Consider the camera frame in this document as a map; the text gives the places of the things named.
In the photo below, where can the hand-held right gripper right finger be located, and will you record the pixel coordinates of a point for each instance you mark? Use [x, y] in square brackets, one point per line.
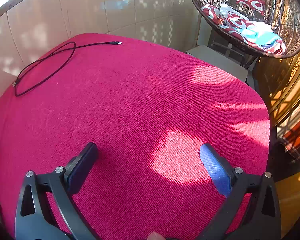
[215, 170]

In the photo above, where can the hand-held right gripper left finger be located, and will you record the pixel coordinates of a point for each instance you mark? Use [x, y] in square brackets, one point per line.
[81, 172]

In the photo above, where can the person's right hand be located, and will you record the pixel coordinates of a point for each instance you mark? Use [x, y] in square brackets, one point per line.
[156, 236]

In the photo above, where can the grey stool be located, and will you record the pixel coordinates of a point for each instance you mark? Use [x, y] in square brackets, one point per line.
[215, 60]

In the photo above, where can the turquoise white cloth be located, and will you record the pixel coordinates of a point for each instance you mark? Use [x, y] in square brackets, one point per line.
[265, 36]

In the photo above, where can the red white patterned seat cushion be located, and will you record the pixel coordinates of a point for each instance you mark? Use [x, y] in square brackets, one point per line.
[237, 21]

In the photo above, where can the wicker hanging chair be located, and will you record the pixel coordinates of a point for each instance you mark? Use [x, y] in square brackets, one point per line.
[293, 25]

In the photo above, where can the red white patterned pillow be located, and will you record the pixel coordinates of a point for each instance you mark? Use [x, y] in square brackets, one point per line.
[251, 2]

